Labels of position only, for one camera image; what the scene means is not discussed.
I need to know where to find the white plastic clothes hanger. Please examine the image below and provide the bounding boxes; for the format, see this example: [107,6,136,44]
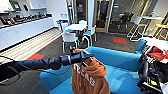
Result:
[81,33,92,53]

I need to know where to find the orange hooded sweatshirt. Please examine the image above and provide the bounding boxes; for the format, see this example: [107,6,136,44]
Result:
[70,55,111,94]

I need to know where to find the teal dining chair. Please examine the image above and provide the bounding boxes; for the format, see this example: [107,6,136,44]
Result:
[81,25,98,48]
[59,20,70,34]

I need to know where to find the white dining chair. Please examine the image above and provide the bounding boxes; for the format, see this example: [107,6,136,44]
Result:
[61,31,80,55]
[79,19,88,26]

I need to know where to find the white square table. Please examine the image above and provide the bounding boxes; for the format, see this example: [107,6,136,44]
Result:
[64,22,89,33]

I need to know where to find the blue sofa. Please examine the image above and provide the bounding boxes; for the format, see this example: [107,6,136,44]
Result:
[39,39,148,94]

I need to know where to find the wooden framed glass door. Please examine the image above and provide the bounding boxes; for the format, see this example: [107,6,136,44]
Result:
[73,0,90,25]
[92,0,115,35]

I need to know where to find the black office chair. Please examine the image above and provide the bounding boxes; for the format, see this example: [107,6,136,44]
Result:
[117,12,133,30]

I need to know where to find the white high stool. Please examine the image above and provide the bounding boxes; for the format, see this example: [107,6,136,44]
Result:
[127,16,148,41]

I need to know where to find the white kitchen base cabinets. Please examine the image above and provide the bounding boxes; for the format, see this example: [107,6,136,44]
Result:
[0,15,56,52]

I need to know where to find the black cart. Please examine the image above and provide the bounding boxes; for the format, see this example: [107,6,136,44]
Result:
[137,49,168,94]

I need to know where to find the white garment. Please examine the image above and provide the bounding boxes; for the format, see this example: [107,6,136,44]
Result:
[141,36,168,51]

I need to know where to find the red garment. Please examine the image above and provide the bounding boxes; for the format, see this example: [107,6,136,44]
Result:
[146,45,168,63]

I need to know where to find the white high table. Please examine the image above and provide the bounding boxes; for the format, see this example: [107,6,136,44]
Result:
[139,13,168,41]

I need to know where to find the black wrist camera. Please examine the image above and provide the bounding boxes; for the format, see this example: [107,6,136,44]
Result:
[68,44,77,54]

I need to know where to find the white kitchen wall cabinets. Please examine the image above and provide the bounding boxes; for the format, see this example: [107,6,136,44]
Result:
[28,0,48,11]

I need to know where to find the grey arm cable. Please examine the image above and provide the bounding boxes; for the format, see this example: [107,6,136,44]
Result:
[0,53,22,84]

